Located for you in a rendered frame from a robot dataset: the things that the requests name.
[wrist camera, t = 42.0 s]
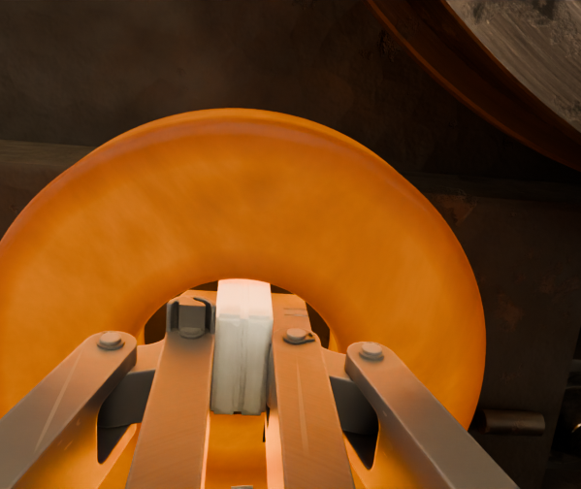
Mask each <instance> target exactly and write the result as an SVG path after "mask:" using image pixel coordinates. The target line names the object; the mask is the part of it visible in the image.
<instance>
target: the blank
mask: <svg viewBox="0 0 581 489"><path fill-rule="evenodd" d="M222 279H251V280H258V281H263V282H266V283H270V284H273V285H276V286H278V287H281V288H283V289H285V290H288V291H290V292H291V293H293V294H295V295H297V296H298V297H300V298H301V299H303V300H304V301H306V302H307V303H308V304H309V305H310V306H312V307H313V308H314V309H315V310H316V311H317V312H318V313H319V314H320V316H321V317H322V318H323V319H324V321H325V322H326V324H327V325H328V327H329V328H330V341H329V347H328V350H331V351H334V352H337V353H342V354H346V350H347V348H348V347H349V346H350V345H351V344H353V343H355V342H377V343H380V344H382V345H384V346H386V347H388V348H389V349H391V350H392V351H393V352H394V353H395V354H396V355H397V356H398V357H399V358H400V359H401V360H402V361H403V362H404V363H405V365H406V366H407V367H408V368H409V369H410V370H411V371H412V372H413V373H414V374H415V375H416V376H417V377H418V379H419V380H420V381H421V382H422V383H423V384H424V385H425V386H426V387H427V388H428V389H429V390H430V392H431V393H432V394H433V395H434V396H435V397H436V398H437V399H438V400H439V401H440V402H441V403H442V405H443V406H444V407H445V408H446V409H447V410H448V411H449V412H450V413H451V414H452V415H453V416H454V417H455V419H456V420H457V421H458V422H459V423H460V424H461V425H462V426H463V427H464V428H465V429H466V430H468V427H469V425H470V422H471V420H472V417H473V415H474V412H475V409H476V406H477V403H478V399H479V395H480V391H481V387H482V381H483V376H484V368H485V356H486V329H485V318H484V311H483V306H482V301H481V297H480V293H479V289H478V285H477V282H476V279H475V276H474V273H473V271H472V268H471V265H470V263H469V261H468V258H467V256H466V254H465V252H464V250H463V248H462V246H461V245H460V243H459V241H458V239H457V238H456V236H455V234H454V233H453V231H452V230H451V228H450V227H449V225H448V224H447V222H446V221H445V220H444V218H443V217H442V216H441V214H440V213H439V212H438V211H437V210H436V208H435V207H434V206H433V205H432V204H431V203H430V201H429V200H428V199H427V198H426V197H425V196H424V195H423V194H422V193H421V192H420V191H419V190H418V189H417V188H416V187H415V186H413V185H412V184H411V183H410V182H409V181H408V180H407V179H405V178H404V177H403V176H402V175H401V174H399V173H398V172H397V171H396V170H395V169H394V168H393V167H391V166H390V165H389V164H388V163H387V162H386V161H384V160H383V159H382V158H380V157H379V156H378V155H377V154H375V153H374V152H372V151H371V150H370V149H368V148H367V147H365V146H363V145H361V144H360V143H358V142H357V141H355V140H353V139H351V138H349V137H347V136H346V135H344V134H342V133H340V132H338V131H336V130H334V129H332V128H329V127H327V126H325V125H322V124H319V123H317V122H314V121H311V120H308V119H305V118H301V117H298V116H294V115H291V114H283V113H278V112H271V111H265V110H255V109H240V108H226V109H209V110H200V111H194V112H188V113H183V114H174V115H170V116H167V117H163V118H160V119H156V120H153V121H151V122H149V123H146V124H143V125H140V126H138V127H136V128H133V129H131V130H129V131H127V132H125V133H123V134H121V135H119V136H117V137H115V138H113V139H111V140H109V141H108V142H106V143H104V144H103V145H101V146H99V147H97V148H96V149H94V150H93V151H92V152H90V153H89V154H87V155H86V156H85V157H84V158H83V159H81V160H80V161H78V162H77V163H76V164H74V165H73V166H71V167H70V168H69V169H67V170H66V171H64V172H63V173H62V174H60V175H59V176H58V177H57V178H55V179H54V180H53V181H51V182H50V183H49V184H48V185H47V186H46V187H45V188H44V189H42V190H41V191H40V192H39V193H38V194H37V195H36V196H35V197H34V198H33V199H32V200H31V201H30V202H29V204H28V205H27V206H26V207H25V208H24V209H23V210H22V211H21V213H20V214H19V215H18V216H17V218H16V219H15V221H14V222H13V223H12V225H11V226H10V227H9V229H8V230H7V232H6V233H5V235H4V237H3V238H2V240H1V241H0V419H1V418H2V417H3V416H4V415H5V414H6V413H7V412H8V411H9V410H10V409H11V408H12V407H14V406H15V405H16V404H17V403H18V402H19V401H20V400H21V399H22V398H23V397H24V396H25V395H26V394H28V393H29V392H30V391H31V390H32V389H33V388H34V387H35V386H36V385H37V384H38V383H39V382H40V381H42V380H43V379H44V378H45V377H46V376H47V375H48V374H49V373H50V372H51V371H52V370H53V369H54V368H56V367H57V366H58V365H59V364H60V363H61V362H62V361H63V360H64V359H65V358H66V357H67V356H68V355H70V354H71V353H72V352H73V351H74V350H75V349H76V348H77V347H78V346H79V345H80V344H81V343H82V342H84V341H85V340H86V339H87V338H89V337H90V336H92V335H95V334H98V333H101V332H104V331H118V332H124V333H128V334H130V335H132V336H133V337H135V338H136V341H137V346H138V345H145V335H144V331H145V324H146V323H147V322H148V320H149V319H150V318H151V317H152V316H153V315H154V314H155V312H156V311H157V310H159V309H160V308H161V307H162V306H163V305H164V304H165V303H167V302H168V301H169V300H171V299H172V298H174V297H175V296H176V295H178V294H179V293H181V292H183V291H185V290H187V289H190V288H192V287H195V286H197V285H200V284H204V283H207V282H211V281H216V280H222ZM264 421H265V412H261V416H258V415H241V414H233V415H230V414H213V411H211V412H210V432H209V444H208V455H207V466H206V477H205V489H268V477H267V455H266V443H265V442H263V432H264Z"/></svg>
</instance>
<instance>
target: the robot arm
mask: <svg viewBox="0 0 581 489"><path fill-rule="evenodd" d="M211 410H213V414H230V415H233V412H234V411H241V412H242V415H258V416H261V412H265V421H264V432H263V442H265V443H266V455H267V477H268V489H356V487H355V483H354V479H353V475H352V471H351V467H350V463H351V464H352V466H353V468H354V469H355V471H356V473H357V474H358V475H359V477H360V478H361V480H362V482H363V483H364V485H365V487H366V488H367V489H520V488H519V487H518V486H517V485H516V483H515V482H514V481H513V480H512V479H511V478H510V477H509V476H508V475H507V474H506V473H505V472H504V470H503V469H502V468H501V467H500V466H499V465H498V464H497V463H496V462H495V461H494V460H493V459H492V457H491V456H490V455H489V454H488V453H487V452H486V451H485V450H484V449H483V448H482V447H481V446H480V445H479V443H478V442H477V441H476V440H475V439H474V438H473V437H472V436H471V435H470V434H469V433H468V431H467V430H466V429H465V428H464V427H463V426H462V425H461V424H460V423H459V422H458V421H457V420H456V419H455V417H454V416H453V415H452V414H451V413H450V412H449V411H448V410H447V409H446V408H445V407H444V406H443V405H442V403H441V402H440V401H439V400H438V399H437V398H436V397H435V396H434V395H433V394H432V393H431V392H430V390H429V389H428V388H427V387H426V386H425V385H424V384H423V383H422V382H421V381H420V380H419V379H418V377H417V376H416V375H415V374H414V373H413V372H412V371H411V370H410V369H409V368H408V367H407V366H406V365H405V363H404V362H403V361H402V360H401V359H400V358H399V357H398V356H397V355H396V354H395V353H394V352H393V351H392V350H391V349H389V348H388V347H386V346H384V345H382V344H380V343H377V342H355V343H353V344H351V345H350V346H349V347H348V348H347V350H346V354H342V353H337V352H334V351H331V350H328V349H326V348H324V347H322V346H321V342H320V339H319V338H318V336H317V335H316V334H315V333H313V332H312V331H311V327H310V323H309V318H308V314H307V306H306V302H305V301H304V300H303V299H301V298H300V297H298V296H297V295H293V294H275V293H271V288H270V284H269V283H266V282H263V281H258V280H251V279H222V280H220V281H219V282H218V291H202V290H186V291H185V292H184V293H182V294H181V295H180V296H179V297H175V298H174V299H172V300H170V301H169V302H168V303H167V315H166V334H165V338H164V340H162V341H160V342H156V343H152V344H146V345H138V346H137V341H136V338H135V337H133V336H132V335H130V334H128V333H124V332H118V331H104V332H101V333H98V334H95V335H92V336H90V337H89V338H87V339H86V340H85V341H84V342H82V343H81V344H80V345H79V346H78V347H77V348H76V349H75V350H74V351H73V352H72V353H71V354H70V355H68V356H67V357H66V358H65V359H64V360H63V361H62V362H61V363H60V364H59V365H58V366H57V367H56V368H54V369H53V370H52V371H51V372H50V373H49V374H48V375H47V376H46V377H45V378H44V379H43V380H42V381H40V382H39V383H38V384H37V385H36V386H35V387H34V388H33V389H32V390H31V391H30V392H29V393H28V394H26V395H25V396H24V397H23V398H22V399H21V400H20V401H19V402H18V403H17V404H16V405H15V406H14V407H12V408H11V409H10V410H9V411H8V412H7V413H6V414H5V415H4V416H3V417H2V418H1V419H0V489H97V488H98V487H99V485H100V484H101V482H102V481H103V479H104V478H105V476H106V475H107V474H108V472H109V471H110V469H111V468H112V466H113V464H114V463H115V461H116V460H117V458H118V457H119V455H120V454H121V452H122V451H123V450H124V448H125V447H126V445H127V444H128V442H129V441H130V439H132V437H133V436H134V434H135V431H136V428H137V423H142V426H141V429H140V432H139V436H138V440H137V444H136V447H135V451H134V455H133V459H132V463H131V466H130V470H129V473H128V477H127V480H126V484H125V488H124V489H205V477H206V466H207V455H208V444H209V432H210V411H211ZM349 461H350V463H349Z"/></svg>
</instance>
